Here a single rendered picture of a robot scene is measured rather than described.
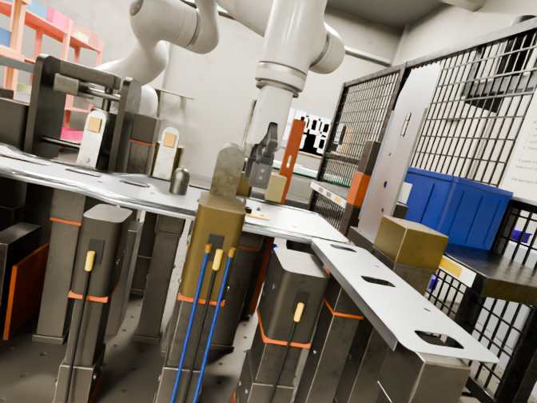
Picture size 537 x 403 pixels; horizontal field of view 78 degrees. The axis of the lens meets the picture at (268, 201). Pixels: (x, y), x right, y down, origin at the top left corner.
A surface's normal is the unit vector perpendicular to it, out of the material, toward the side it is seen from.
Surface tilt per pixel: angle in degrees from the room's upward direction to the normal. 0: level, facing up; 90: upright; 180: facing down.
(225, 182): 102
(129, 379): 0
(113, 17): 90
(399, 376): 90
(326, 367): 90
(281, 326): 90
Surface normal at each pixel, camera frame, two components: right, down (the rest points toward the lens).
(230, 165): 0.10, 0.41
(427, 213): -0.93, -0.18
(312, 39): 0.75, 0.31
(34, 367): 0.25, -0.95
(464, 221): 0.28, 0.24
